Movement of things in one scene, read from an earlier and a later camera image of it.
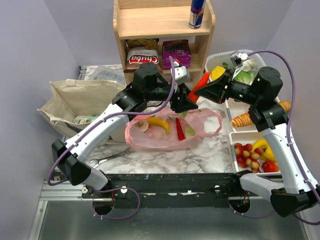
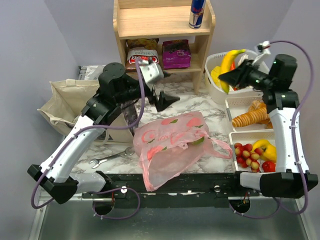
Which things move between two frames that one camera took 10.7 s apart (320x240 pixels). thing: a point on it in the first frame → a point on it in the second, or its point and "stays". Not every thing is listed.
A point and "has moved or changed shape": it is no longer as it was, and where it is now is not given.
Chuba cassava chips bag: (141, 51) stays
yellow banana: (159, 122) → (226, 65)
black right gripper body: (239, 90) → (255, 78)
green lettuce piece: (189, 132) → (198, 141)
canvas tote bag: (72, 98) stays
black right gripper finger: (215, 92) → (235, 77)
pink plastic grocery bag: (158, 130) has moved or changed shape
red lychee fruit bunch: (246, 157) stays
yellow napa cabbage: (217, 72) stays
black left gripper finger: (181, 102) → (164, 101)
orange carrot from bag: (203, 80) has moved or changed shape
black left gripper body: (176, 88) → (150, 94)
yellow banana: (261, 143) stays
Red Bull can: (196, 13) stays
